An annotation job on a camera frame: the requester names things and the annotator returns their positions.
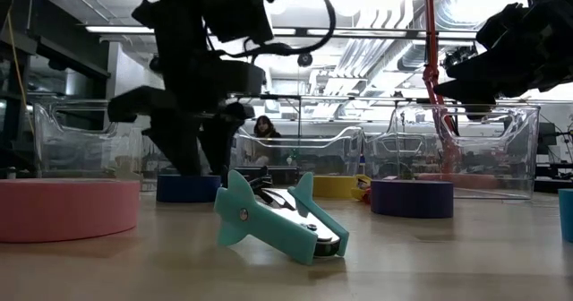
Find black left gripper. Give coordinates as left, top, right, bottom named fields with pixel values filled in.
left=107, top=0, right=268, bottom=176

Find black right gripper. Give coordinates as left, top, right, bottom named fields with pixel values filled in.
left=432, top=0, right=573, bottom=106

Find dark blue tape roll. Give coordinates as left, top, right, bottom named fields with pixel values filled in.
left=156, top=173, right=223, bottom=204

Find teal staple remover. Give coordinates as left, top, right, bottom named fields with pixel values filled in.
left=213, top=169, right=351, bottom=266

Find yellow tape roll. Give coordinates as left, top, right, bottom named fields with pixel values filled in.
left=312, top=175, right=359, bottom=199

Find pink tape roll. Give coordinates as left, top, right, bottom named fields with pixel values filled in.
left=0, top=177, right=141, bottom=244

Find yellow mini stapler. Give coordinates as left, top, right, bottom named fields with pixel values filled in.
left=350, top=173, right=372, bottom=202

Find black staple remover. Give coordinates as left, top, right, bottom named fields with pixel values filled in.
left=248, top=165, right=275, bottom=190

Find purple tape roll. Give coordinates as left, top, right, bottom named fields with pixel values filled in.
left=370, top=178, right=455, bottom=219

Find light blue tape roll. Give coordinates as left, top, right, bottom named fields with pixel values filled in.
left=557, top=188, right=573, bottom=244

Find red desk lamp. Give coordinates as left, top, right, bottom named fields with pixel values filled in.
left=415, top=0, right=500, bottom=190

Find person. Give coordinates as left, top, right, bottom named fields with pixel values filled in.
left=252, top=115, right=283, bottom=168

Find clear plastic bin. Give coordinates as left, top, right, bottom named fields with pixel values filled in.
left=33, top=98, right=217, bottom=193
left=225, top=125, right=367, bottom=188
left=363, top=104, right=542, bottom=201

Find overhead light bar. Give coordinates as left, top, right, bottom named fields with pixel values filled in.
left=82, top=22, right=523, bottom=41

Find dark shelving unit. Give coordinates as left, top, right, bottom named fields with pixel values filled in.
left=0, top=0, right=112, bottom=181

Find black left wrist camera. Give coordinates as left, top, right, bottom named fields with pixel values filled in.
left=203, top=0, right=274, bottom=45

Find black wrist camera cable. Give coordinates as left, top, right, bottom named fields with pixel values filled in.
left=223, top=0, right=338, bottom=59

